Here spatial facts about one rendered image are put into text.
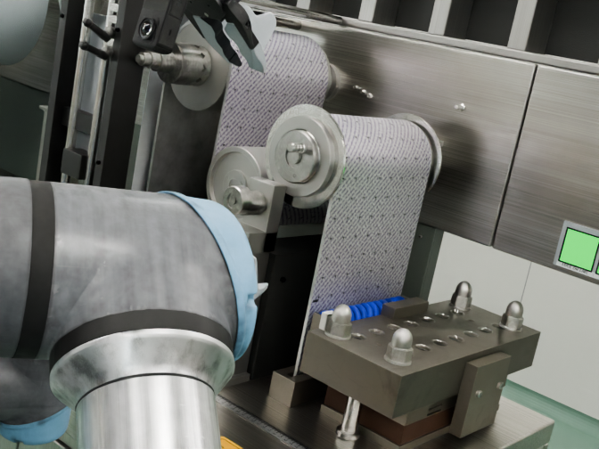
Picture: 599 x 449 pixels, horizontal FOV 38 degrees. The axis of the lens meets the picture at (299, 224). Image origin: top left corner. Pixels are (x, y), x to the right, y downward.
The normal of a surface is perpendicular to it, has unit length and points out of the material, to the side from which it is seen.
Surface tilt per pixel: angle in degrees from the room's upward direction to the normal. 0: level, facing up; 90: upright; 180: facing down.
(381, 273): 90
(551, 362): 90
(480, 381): 90
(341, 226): 90
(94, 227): 47
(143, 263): 40
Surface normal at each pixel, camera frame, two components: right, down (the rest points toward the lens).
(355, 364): -0.65, 0.04
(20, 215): 0.32, -0.56
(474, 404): 0.74, 0.29
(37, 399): 0.36, 0.28
